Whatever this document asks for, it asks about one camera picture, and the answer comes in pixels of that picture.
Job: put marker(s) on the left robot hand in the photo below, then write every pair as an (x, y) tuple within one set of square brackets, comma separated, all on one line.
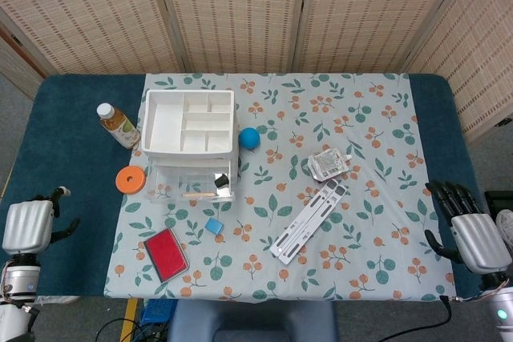
[(28, 226)]

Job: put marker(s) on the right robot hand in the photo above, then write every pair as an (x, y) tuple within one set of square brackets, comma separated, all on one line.
[(477, 238)]

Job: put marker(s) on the clear plastic drawer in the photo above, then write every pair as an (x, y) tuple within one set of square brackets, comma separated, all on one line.
[(180, 182)]

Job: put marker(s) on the small blue block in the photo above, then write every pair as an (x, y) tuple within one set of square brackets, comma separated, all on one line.
[(213, 226)]

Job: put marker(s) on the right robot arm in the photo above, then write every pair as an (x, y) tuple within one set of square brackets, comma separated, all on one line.
[(501, 310)]

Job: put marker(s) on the teal table cover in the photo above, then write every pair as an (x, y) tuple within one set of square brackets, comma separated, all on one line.
[(68, 158)]

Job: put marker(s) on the orange disc with hole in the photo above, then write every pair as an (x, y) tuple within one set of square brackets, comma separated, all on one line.
[(136, 182)]

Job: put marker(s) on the tea bottle with white cap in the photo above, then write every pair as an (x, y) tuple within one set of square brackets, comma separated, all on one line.
[(120, 127)]

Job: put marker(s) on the red zip pouch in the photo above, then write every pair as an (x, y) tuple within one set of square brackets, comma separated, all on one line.
[(166, 256)]

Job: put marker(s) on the blue plastic basket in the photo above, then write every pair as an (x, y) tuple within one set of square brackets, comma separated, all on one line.
[(158, 312)]

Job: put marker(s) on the spouted snack pouch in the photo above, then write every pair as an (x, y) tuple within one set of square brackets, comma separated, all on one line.
[(328, 163)]

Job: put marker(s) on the white folding laptop stand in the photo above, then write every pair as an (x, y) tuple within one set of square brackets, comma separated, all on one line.
[(308, 222)]

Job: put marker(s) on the wooden stick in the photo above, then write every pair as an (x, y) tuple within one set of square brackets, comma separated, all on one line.
[(200, 195)]

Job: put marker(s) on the small black clip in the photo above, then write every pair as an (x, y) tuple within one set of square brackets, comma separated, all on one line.
[(221, 181)]

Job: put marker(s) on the floral printed tablecloth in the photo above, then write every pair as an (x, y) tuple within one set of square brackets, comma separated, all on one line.
[(280, 117)]

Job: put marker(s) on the blue ball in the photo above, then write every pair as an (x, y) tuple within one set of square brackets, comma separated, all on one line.
[(249, 138)]

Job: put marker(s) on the blue grey chair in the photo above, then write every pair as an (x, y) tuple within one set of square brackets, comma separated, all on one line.
[(252, 322)]

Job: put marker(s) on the bamboo folding screen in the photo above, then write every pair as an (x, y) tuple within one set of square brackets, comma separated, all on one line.
[(240, 13)]

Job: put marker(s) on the white plastic drawer organizer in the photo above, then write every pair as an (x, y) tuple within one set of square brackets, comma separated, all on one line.
[(164, 125)]

